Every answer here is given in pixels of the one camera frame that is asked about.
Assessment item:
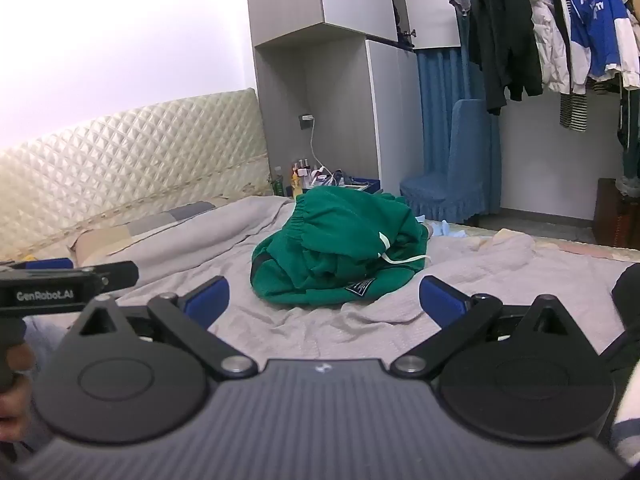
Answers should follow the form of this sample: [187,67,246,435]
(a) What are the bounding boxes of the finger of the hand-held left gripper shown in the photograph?
[24,258,75,271]
[92,261,140,292]

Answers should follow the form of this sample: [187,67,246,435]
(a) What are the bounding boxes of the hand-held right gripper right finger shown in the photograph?
[391,276,601,380]

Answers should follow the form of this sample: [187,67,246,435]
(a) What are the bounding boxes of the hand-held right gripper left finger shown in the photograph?
[65,276,257,381]

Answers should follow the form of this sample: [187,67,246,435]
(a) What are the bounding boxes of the green pants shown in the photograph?
[250,187,433,307]

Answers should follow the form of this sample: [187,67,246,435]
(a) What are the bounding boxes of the person's right forearm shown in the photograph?
[606,400,640,467]

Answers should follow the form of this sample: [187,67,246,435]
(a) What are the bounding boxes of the person's left hand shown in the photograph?
[0,345,38,428]

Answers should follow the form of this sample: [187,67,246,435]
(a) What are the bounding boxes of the grey pillow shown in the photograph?
[0,200,236,266]

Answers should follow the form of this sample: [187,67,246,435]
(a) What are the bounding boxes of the light blue cloth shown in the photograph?
[417,214,468,238]

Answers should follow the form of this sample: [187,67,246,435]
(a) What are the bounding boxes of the grey blanket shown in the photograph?
[0,195,640,361]

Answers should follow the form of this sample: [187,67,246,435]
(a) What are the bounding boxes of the cream quilted headboard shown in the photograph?
[0,87,273,263]

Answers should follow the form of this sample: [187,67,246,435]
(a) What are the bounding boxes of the blue covered chair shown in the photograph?
[399,99,502,226]

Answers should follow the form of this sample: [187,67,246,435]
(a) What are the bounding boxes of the person's leg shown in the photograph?
[597,262,640,411]

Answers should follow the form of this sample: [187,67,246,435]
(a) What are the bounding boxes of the brown wooden cabinet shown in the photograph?
[594,177,640,250]

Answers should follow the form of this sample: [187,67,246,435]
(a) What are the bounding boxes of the blue curtain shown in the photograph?
[415,0,503,211]

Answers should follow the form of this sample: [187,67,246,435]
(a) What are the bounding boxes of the striped hanging shirt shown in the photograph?
[552,0,591,133]

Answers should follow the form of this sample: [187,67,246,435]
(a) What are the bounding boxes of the grey wardrobe cabinet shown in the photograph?
[244,0,461,196]

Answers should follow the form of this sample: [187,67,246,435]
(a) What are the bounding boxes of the dark green hanging garment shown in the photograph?
[616,72,640,181]

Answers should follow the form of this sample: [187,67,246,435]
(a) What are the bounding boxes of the white puffer jacket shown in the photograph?
[525,0,591,96]

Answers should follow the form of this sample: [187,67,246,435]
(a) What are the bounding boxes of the black hanging jacket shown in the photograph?
[467,0,546,116]

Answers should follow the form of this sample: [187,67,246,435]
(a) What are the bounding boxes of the blue and white jersey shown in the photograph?
[567,0,640,86]

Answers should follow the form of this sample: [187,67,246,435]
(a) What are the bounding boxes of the white charging cable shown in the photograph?
[309,120,333,181]

